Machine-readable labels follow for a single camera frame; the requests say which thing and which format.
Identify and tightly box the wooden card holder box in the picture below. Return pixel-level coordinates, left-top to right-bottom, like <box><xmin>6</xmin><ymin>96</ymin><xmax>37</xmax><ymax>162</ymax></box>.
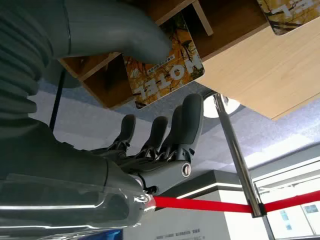
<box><xmin>59</xmin><ymin>0</ymin><xmax>320</xmax><ymax>122</ymax></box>

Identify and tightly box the ribbed grey right arm sleeve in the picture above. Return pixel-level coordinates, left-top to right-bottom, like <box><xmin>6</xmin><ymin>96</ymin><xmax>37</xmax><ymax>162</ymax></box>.
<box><xmin>0</xmin><ymin>0</ymin><xmax>54</xmax><ymax>133</ymax></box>

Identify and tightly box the red barrier belt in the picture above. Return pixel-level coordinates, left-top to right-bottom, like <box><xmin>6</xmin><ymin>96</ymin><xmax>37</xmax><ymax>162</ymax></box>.
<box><xmin>152</xmin><ymin>190</ymin><xmax>320</xmax><ymax>215</ymax></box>

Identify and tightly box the white counter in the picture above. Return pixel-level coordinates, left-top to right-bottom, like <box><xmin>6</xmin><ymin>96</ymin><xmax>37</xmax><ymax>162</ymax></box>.
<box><xmin>122</xmin><ymin>169</ymin><xmax>320</xmax><ymax>240</ymax></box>

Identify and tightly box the round white stanchion base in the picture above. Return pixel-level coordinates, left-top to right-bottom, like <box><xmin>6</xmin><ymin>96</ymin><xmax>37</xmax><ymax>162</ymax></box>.
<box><xmin>203</xmin><ymin>94</ymin><xmax>242</xmax><ymax>119</ymax></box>

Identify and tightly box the chrome stanchion pole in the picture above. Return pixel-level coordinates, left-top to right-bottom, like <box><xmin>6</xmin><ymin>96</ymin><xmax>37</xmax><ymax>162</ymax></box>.
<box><xmin>212</xmin><ymin>93</ymin><xmax>276</xmax><ymax>240</ymax></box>

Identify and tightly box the thin black cable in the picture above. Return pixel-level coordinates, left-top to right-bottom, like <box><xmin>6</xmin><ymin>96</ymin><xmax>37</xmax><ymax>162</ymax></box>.
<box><xmin>48</xmin><ymin>67</ymin><xmax>67</xmax><ymax>132</ymax></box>

